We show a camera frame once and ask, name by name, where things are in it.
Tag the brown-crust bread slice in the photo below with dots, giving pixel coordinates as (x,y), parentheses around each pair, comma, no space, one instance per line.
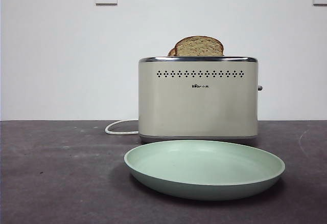
(199,46)
(171,52)

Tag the pale green round plate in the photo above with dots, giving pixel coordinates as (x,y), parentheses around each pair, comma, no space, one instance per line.
(204,167)

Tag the cream two-slot toaster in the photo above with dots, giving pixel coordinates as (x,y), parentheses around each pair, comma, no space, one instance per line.
(199,106)

